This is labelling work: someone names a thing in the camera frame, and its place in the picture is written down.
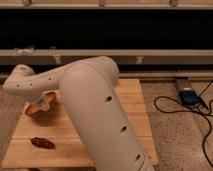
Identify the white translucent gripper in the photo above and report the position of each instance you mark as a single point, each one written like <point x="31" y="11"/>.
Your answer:
<point x="44" y="104"/>

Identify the orange ceramic bowl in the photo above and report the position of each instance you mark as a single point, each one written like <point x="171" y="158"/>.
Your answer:
<point x="34" y="108"/>

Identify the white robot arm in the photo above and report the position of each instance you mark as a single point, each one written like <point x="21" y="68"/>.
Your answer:
<point x="87" y="91"/>

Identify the wooden table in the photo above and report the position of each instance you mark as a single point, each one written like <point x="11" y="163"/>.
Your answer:
<point x="69" y="152"/>

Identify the blue power adapter box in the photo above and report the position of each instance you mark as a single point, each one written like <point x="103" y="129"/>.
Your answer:
<point x="189" y="97"/>

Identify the long white shelf rail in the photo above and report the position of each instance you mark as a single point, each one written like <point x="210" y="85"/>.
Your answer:
<point x="135" y="57"/>

